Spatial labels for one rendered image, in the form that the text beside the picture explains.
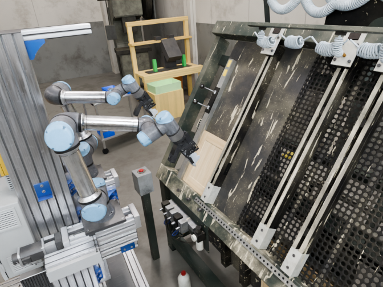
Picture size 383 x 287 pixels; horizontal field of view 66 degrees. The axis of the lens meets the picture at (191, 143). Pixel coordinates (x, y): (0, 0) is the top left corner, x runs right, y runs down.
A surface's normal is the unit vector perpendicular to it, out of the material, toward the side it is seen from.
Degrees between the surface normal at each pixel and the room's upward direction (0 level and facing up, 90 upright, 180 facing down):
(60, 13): 90
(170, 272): 0
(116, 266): 0
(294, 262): 57
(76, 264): 90
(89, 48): 90
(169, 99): 90
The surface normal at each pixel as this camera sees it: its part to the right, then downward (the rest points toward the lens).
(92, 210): 0.25, 0.54
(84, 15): 0.45, 0.37
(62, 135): 0.21, 0.30
